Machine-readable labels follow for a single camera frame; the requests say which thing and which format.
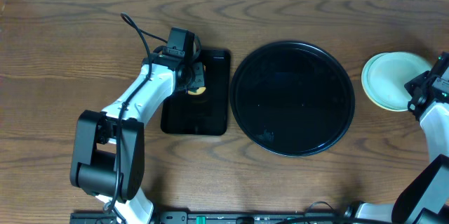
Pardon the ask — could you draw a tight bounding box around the black round tray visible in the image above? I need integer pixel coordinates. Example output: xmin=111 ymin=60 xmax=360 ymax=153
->
xmin=229 ymin=41 xmax=355 ymax=157

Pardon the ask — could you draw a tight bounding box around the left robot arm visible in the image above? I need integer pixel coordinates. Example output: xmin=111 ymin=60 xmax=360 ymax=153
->
xmin=69 ymin=54 xmax=206 ymax=223

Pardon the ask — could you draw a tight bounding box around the light blue plate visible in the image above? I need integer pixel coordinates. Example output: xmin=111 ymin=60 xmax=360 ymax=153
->
xmin=368 ymin=52 xmax=431 ymax=112

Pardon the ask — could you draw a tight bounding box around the green and yellow sponge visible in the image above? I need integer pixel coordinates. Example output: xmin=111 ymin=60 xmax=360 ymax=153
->
xmin=187 ymin=62 xmax=206 ymax=95

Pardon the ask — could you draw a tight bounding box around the yellow plate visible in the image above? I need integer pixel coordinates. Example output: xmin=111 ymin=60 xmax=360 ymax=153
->
xmin=361 ymin=53 xmax=389 ymax=110

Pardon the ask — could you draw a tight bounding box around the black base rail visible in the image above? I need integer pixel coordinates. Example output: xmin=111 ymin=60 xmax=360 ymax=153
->
xmin=69 ymin=211 xmax=337 ymax=224

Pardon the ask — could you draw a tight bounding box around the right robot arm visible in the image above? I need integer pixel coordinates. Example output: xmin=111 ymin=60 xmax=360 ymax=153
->
xmin=344 ymin=70 xmax=448 ymax=223

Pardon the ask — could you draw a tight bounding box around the black rectangular tray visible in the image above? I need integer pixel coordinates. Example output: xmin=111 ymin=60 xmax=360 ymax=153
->
xmin=161 ymin=49 xmax=231 ymax=136

